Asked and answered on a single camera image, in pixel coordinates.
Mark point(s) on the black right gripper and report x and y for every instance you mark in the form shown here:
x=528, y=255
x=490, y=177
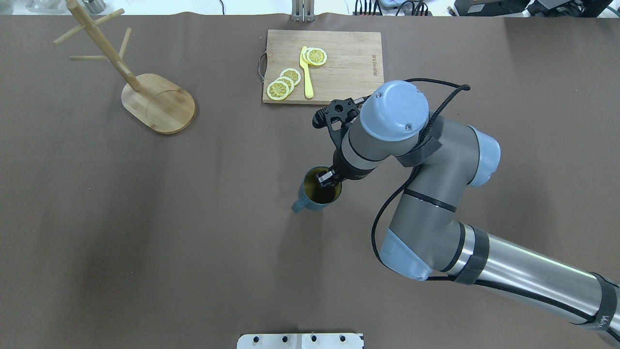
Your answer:
x=340, y=171

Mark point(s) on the blue cup with green inside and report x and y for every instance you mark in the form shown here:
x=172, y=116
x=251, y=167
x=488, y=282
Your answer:
x=311, y=195

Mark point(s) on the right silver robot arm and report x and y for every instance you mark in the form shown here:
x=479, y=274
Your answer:
x=415, y=232

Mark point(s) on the wooden cup storage rack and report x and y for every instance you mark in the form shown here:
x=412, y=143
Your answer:
x=158, y=103

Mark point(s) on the small metal cup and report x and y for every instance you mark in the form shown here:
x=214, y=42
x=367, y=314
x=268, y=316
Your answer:
x=95, y=6

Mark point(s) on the lemon slice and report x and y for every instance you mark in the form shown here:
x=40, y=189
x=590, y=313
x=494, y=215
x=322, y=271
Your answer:
x=314, y=56
x=293, y=74
x=290, y=83
x=277, y=91

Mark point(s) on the yellow plastic knife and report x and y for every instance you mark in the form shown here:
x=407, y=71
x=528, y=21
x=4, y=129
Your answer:
x=308, y=88

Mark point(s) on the wooden cutting board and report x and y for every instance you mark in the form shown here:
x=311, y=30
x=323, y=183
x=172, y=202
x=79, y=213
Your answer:
x=354, y=66

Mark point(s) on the black power strip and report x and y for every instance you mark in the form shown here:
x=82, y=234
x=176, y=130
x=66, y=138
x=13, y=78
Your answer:
x=417, y=8

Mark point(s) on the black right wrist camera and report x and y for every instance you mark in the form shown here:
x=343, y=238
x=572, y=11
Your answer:
x=337, y=117

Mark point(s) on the white column with base plate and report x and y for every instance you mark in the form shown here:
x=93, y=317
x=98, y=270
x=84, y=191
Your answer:
x=328, y=340

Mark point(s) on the aluminium frame post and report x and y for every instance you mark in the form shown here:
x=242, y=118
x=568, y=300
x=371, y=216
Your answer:
x=303, y=11

